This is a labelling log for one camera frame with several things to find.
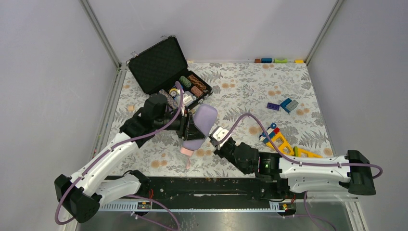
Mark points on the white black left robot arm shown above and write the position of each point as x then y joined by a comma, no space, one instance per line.
82,194

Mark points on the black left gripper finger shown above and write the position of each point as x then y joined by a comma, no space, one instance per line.
192,132
193,111

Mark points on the blue block at wall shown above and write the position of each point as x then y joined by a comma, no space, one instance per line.
266,60

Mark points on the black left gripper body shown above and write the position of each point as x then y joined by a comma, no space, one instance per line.
188,126

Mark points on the aluminium frame rail left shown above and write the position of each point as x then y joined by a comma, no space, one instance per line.
116,83

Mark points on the blue playing card deck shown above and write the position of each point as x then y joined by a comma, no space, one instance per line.
188,98

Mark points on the aluminium frame rail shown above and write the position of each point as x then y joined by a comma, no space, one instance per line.
321,35
116,83

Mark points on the red chip stack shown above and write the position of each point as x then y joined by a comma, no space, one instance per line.
197,92

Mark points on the green chip stack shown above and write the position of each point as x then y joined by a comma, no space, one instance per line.
185,82

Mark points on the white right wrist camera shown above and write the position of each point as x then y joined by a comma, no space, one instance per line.
219,136

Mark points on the grey toy brick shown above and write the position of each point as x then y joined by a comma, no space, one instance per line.
292,105

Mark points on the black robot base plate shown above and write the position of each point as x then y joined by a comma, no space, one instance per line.
215,193

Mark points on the blue toy brick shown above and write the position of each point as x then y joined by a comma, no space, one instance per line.
284,104

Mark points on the aluminium frame rail right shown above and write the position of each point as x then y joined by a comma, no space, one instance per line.
321,35

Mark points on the pink folding umbrella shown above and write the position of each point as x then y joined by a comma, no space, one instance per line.
188,154

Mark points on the lilac umbrella zip case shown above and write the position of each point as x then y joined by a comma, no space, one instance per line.
204,119

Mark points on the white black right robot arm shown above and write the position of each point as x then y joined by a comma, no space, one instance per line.
297,174

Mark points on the yellow toy brick vehicle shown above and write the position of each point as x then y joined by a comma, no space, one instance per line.
274,133

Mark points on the orange black chip stack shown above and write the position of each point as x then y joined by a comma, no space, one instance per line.
196,82

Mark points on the black poker chip case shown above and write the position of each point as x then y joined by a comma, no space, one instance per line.
160,66

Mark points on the yellow ten chip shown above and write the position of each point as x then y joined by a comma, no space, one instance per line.
174,92

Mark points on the purple toy brick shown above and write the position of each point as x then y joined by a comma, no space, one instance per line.
273,106

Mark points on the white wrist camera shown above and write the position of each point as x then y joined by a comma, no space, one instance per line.
184,111
219,136

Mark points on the green block at wall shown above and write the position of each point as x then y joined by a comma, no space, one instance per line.
281,60

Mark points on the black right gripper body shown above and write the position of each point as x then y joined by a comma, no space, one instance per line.
221,148

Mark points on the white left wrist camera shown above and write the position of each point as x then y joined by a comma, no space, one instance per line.
184,111

